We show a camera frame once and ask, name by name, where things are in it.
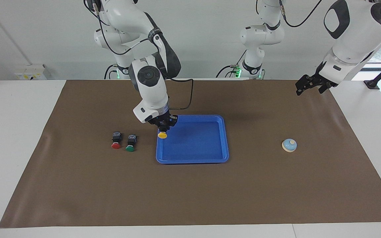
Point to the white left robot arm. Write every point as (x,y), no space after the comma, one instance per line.
(352,43)

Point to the yellow mushroom push button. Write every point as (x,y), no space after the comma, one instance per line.
(162,135)

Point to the blue plastic tray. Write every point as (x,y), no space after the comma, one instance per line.
(197,145)

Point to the brown table mat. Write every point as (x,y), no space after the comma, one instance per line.
(210,191)

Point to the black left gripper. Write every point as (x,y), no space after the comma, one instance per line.
(318,74)

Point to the white wall socket box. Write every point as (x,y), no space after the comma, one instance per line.
(30,72)

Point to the red mushroom push button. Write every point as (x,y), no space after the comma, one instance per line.
(116,144)

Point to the light blue call bell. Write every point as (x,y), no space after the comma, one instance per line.
(290,145)

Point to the green mushroom push button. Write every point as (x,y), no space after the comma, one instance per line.
(130,148)

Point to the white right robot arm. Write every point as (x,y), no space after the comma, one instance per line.
(150,89)

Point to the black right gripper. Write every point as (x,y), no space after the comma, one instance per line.
(160,120)

